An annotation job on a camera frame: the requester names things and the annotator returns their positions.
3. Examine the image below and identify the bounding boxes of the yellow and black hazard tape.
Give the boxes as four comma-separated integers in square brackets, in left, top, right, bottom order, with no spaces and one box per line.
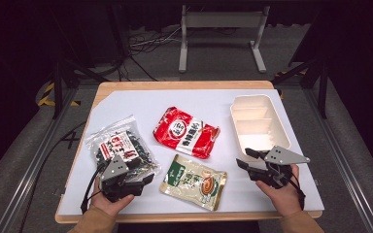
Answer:
[273,68,309,100]
[37,82,81,108]

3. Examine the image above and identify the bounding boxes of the white divided plastic box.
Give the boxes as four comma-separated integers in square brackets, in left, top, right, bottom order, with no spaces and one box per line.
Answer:
[229,94,292,162]

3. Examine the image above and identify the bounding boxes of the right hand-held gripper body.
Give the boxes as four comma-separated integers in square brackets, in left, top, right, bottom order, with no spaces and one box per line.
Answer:
[248,145,311,190]

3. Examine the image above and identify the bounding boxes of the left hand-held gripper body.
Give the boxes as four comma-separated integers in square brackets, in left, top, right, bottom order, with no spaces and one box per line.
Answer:
[98,154,145,203]

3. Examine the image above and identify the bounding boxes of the black floor cable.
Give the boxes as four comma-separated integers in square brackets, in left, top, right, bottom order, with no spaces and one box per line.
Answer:
[18,120,88,233]

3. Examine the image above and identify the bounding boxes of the green and beige snack packet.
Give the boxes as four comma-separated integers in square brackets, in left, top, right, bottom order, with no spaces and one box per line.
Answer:
[159,153,228,212]

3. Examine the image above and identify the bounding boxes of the red snack packet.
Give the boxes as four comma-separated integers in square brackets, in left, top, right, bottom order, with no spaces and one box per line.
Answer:
[153,106,221,160]

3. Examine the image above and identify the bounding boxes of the white paper sheet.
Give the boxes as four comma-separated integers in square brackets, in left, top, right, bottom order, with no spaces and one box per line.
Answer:
[57,88,325,216]

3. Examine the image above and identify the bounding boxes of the hand-held gripper cable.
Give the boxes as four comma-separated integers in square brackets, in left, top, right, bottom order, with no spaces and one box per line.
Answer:
[286,173,307,212]
[80,162,107,215]

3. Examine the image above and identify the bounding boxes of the clear bag of dark snacks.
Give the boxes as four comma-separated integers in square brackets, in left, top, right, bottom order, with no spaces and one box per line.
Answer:
[85,115,161,183]

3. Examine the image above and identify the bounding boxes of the bundle of floor cables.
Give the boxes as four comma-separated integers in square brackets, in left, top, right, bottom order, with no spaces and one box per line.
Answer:
[119,26,183,82]

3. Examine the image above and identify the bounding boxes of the person's left hand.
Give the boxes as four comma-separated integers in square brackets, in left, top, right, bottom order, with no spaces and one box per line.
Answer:
[88,188,136,217]

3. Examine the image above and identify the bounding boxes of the person's right hand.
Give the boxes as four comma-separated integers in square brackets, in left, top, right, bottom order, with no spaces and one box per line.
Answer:
[255,164,304,217]

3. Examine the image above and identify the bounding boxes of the aluminium rail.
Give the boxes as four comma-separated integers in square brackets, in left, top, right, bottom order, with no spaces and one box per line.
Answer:
[304,88,373,233]
[0,86,80,233]

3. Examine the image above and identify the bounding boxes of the right hand-held gripper cable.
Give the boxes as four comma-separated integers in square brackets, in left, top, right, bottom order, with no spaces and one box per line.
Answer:
[286,173,307,212]

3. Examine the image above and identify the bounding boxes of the left hand-held gripper cable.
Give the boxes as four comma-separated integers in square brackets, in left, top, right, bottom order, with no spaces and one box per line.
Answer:
[80,162,107,215]

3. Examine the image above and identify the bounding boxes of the grey metal stand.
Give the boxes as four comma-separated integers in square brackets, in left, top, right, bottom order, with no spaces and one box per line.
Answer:
[178,4,271,74]

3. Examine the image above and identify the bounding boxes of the black metal frame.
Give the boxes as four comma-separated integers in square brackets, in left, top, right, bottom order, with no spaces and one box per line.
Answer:
[49,0,111,120]
[271,54,330,119]

